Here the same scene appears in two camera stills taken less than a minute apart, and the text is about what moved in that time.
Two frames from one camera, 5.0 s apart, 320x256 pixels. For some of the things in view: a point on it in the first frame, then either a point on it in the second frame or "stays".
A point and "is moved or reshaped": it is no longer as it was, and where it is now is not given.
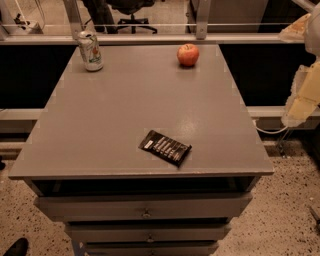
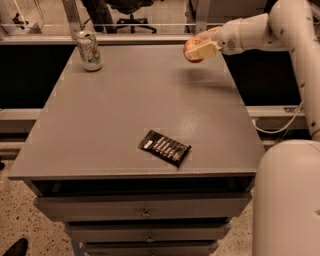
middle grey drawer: (147, 232) stays
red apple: (188, 54) is moved or reshaped
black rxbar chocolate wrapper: (164, 147) stays
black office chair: (131, 7) stays
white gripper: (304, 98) → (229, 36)
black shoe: (18, 248) stays
